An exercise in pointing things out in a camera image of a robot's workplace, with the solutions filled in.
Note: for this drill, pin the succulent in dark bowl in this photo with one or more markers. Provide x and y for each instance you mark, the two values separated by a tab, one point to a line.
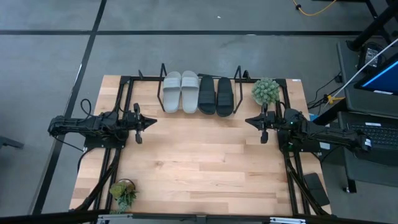
122	193

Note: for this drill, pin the black metal shoe shelf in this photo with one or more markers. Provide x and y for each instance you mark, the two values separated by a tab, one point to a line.
158	95

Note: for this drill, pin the black flat pad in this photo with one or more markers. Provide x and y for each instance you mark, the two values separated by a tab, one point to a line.
317	189

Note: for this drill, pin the green plant in white pot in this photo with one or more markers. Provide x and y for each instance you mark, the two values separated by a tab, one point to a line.
265	91

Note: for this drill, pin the black keyboard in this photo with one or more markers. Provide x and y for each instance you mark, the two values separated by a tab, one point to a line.
382	135

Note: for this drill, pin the black desk leg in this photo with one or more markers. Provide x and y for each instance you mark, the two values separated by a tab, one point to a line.
373	28

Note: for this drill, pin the black overhead mount beam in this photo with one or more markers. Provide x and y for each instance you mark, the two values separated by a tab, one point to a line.
186	219

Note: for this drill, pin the black adapter with label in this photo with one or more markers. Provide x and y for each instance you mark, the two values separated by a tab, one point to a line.
370	56

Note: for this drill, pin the dark grey side desk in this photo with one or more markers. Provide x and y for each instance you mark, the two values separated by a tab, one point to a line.
346	77

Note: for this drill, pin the monitor with blue screen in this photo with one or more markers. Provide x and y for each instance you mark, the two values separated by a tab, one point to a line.
382	77

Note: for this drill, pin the grey chair base leg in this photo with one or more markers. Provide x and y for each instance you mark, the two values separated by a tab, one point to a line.
9	142

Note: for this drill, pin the thin white rod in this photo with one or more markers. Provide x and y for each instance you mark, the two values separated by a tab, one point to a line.
363	69

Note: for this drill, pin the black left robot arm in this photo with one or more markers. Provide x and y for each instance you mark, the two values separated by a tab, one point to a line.
77	124

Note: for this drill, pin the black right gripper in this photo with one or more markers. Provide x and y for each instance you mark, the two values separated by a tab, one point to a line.
269	123

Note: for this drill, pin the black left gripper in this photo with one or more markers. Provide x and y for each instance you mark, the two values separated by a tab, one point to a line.
136	123

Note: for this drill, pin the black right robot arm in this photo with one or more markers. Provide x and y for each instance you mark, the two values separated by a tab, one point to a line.
326	135

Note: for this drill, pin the grey slide sandal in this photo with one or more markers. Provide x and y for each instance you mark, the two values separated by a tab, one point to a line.
172	93
190	93

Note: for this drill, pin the black slide sandal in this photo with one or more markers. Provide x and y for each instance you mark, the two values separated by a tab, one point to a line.
224	99
206	96

